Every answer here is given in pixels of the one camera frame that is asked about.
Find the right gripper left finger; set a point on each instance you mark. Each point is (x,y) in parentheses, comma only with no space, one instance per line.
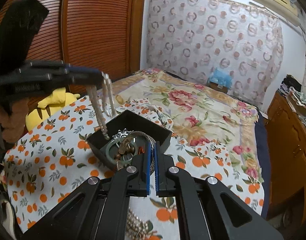
(139,184)

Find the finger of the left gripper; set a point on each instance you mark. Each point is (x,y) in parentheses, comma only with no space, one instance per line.
(84,79)
(82,70)

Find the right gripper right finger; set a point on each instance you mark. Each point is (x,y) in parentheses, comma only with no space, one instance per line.
(165,187)

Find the silver bangle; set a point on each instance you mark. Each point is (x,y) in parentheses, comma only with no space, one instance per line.
(140,139)

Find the silver chain pendant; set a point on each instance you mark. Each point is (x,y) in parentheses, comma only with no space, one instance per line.
(121,133)

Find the black jewelry box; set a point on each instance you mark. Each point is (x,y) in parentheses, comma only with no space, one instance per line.
(153,123)

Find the left hand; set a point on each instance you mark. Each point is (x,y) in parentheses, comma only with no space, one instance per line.
(13,124)

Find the yellow plush toy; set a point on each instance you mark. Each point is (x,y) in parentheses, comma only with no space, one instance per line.
(47,107)

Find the pale green jade bangle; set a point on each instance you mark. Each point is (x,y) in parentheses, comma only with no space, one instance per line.
(116,151)

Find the wooden louvered wardrobe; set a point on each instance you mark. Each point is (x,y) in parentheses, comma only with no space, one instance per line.
(101,34)

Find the floral bed quilt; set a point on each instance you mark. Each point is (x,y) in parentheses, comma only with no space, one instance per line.
(212,133)

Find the orange print white cloth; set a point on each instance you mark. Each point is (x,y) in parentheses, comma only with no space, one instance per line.
(54,158)

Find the patterned lace curtain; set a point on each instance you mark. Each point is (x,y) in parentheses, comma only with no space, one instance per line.
(198,40)

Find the wooden cabinet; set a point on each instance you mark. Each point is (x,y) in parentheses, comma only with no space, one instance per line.
(286,136)

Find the stack of folded clothes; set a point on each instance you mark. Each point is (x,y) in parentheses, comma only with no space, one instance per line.
(290,88)

